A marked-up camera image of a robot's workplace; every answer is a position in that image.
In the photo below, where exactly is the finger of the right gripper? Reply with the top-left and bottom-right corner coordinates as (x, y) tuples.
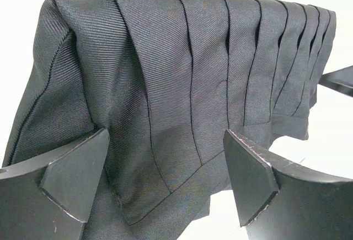
(319, 66), (353, 97)

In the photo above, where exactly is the black pleated skirt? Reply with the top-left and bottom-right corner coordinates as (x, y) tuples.
(3, 0), (336, 239)

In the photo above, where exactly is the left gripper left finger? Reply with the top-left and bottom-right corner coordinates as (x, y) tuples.
(1, 129), (109, 239)

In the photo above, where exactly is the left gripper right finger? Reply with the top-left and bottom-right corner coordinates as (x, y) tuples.
(223, 130), (352, 240)

